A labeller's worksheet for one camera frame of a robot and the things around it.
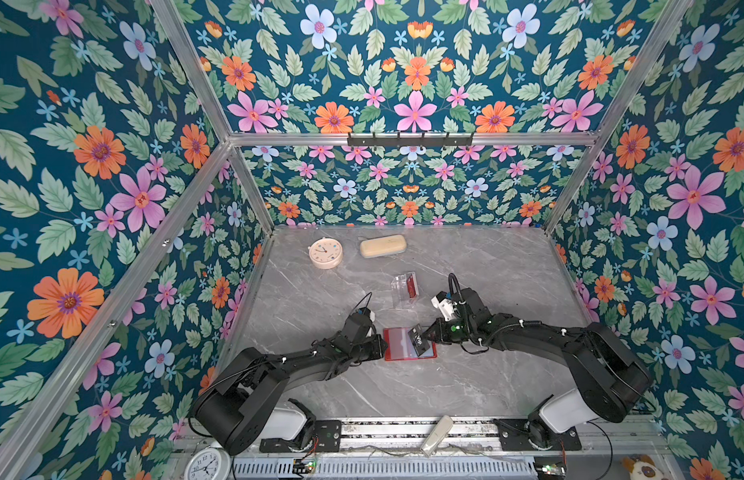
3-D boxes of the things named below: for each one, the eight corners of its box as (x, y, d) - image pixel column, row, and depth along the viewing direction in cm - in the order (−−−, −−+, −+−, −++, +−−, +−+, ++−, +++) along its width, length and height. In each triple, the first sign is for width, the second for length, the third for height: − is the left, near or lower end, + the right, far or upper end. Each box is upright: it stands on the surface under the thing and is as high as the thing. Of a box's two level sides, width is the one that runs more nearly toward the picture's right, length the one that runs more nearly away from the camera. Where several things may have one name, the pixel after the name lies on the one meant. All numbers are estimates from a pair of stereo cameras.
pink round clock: (308, 268, 109) (306, 263, 107) (313, 243, 117) (312, 238, 115) (340, 268, 109) (339, 263, 107) (344, 243, 117) (343, 238, 115)
